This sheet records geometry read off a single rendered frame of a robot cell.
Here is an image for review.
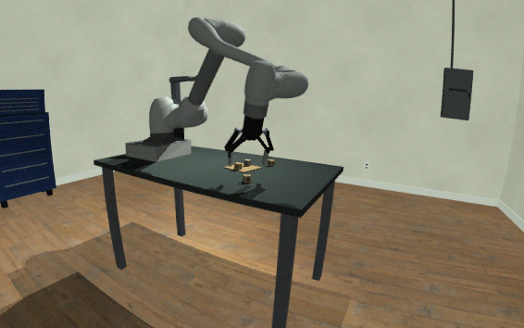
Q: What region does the tan square mat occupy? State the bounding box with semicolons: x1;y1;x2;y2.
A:
224;165;262;172

